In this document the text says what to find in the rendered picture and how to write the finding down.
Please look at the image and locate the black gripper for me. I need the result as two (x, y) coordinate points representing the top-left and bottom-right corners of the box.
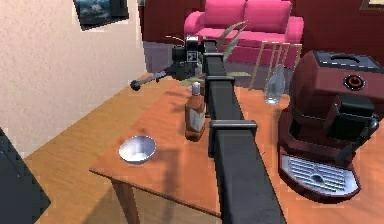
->
(129, 35), (203, 92)

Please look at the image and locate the brown liquor bottle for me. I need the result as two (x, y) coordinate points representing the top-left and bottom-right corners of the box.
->
(184, 81), (208, 142)

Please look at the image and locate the dark framed picture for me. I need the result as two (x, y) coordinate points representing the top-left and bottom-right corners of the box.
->
(72, 0), (130, 32)

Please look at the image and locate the orange wooden table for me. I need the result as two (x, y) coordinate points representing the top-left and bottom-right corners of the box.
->
(89, 79), (384, 224)

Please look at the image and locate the white bowl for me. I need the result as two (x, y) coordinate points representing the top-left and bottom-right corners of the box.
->
(118, 134), (158, 165)

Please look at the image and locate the pink sofa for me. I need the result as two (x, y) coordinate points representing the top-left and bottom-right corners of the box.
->
(183, 0), (305, 69)

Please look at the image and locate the wooden chair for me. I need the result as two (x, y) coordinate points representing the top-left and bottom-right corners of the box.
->
(248, 41), (304, 92)

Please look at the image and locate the clear drinking glass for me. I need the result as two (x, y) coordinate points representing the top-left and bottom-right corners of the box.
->
(263, 63), (287, 106)

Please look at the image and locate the dark red coffee machine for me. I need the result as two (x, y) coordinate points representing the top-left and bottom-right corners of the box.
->
(277, 49), (384, 203)

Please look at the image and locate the black cabinet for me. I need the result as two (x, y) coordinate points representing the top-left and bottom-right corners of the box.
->
(0, 127), (52, 224)

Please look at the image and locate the gold framed picture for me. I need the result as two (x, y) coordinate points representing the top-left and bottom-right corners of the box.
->
(359, 0), (384, 11)

